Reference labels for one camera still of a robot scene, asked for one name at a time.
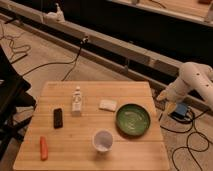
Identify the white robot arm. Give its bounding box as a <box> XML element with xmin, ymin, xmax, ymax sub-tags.
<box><xmin>157</xmin><ymin>62</ymin><xmax>213</xmax><ymax>114</ymax></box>

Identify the black cable on floor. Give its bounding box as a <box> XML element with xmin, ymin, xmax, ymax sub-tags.
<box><xmin>20</xmin><ymin>35</ymin><xmax>90</xmax><ymax>82</ymax></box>

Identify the blue power box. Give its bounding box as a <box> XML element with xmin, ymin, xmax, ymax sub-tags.
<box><xmin>171</xmin><ymin>103</ymin><xmax>188</xmax><ymax>119</ymax></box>

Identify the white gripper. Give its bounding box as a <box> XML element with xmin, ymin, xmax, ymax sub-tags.
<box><xmin>156</xmin><ymin>79</ymin><xmax>191</xmax><ymax>114</ymax></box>

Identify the black rectangular block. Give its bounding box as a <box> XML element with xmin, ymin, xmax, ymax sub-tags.
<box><xmin>53</xmin><ymin>108</ymin><xmax>63</xmax><ymax>129</ymax></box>

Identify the black cable right floor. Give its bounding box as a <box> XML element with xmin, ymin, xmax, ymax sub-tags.
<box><xmin>159</xmin><ymin>108</ymin><xmax>213</xmax><ymax>171</ymax></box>

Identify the white sponge block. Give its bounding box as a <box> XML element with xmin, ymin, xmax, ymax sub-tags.
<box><xmin>99</xmin><ymin>100</ymin><xmax>117</xmax><ymax>112</ymax></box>

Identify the black chair frame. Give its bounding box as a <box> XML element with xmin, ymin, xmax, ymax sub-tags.
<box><xmin>0</xmin><ymin>46</ymin><xmax>36</xmax><ymax>160</ymax></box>

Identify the thin cable left floor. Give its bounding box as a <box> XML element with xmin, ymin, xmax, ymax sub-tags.
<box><xmin>0</xmin><ymin>19</ymin><xmax>32</xmax><ymax>64</ymax></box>

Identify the white object on rail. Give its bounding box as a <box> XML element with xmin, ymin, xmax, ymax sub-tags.
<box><xmin>45</xmin><ymin>4</ymin><xmax>65</xmax><ymax>22</ymax></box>

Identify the green round plate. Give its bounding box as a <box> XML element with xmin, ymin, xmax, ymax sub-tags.
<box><xmin>115</xmin><ymin>104</ymin><xmax>151</xmax><ymax>136</ymax></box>

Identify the white bottle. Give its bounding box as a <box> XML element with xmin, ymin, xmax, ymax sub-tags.
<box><xmin>72</xmin><ymin>86</ymin><xmax>82</xmax><ymax>116</ymax></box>

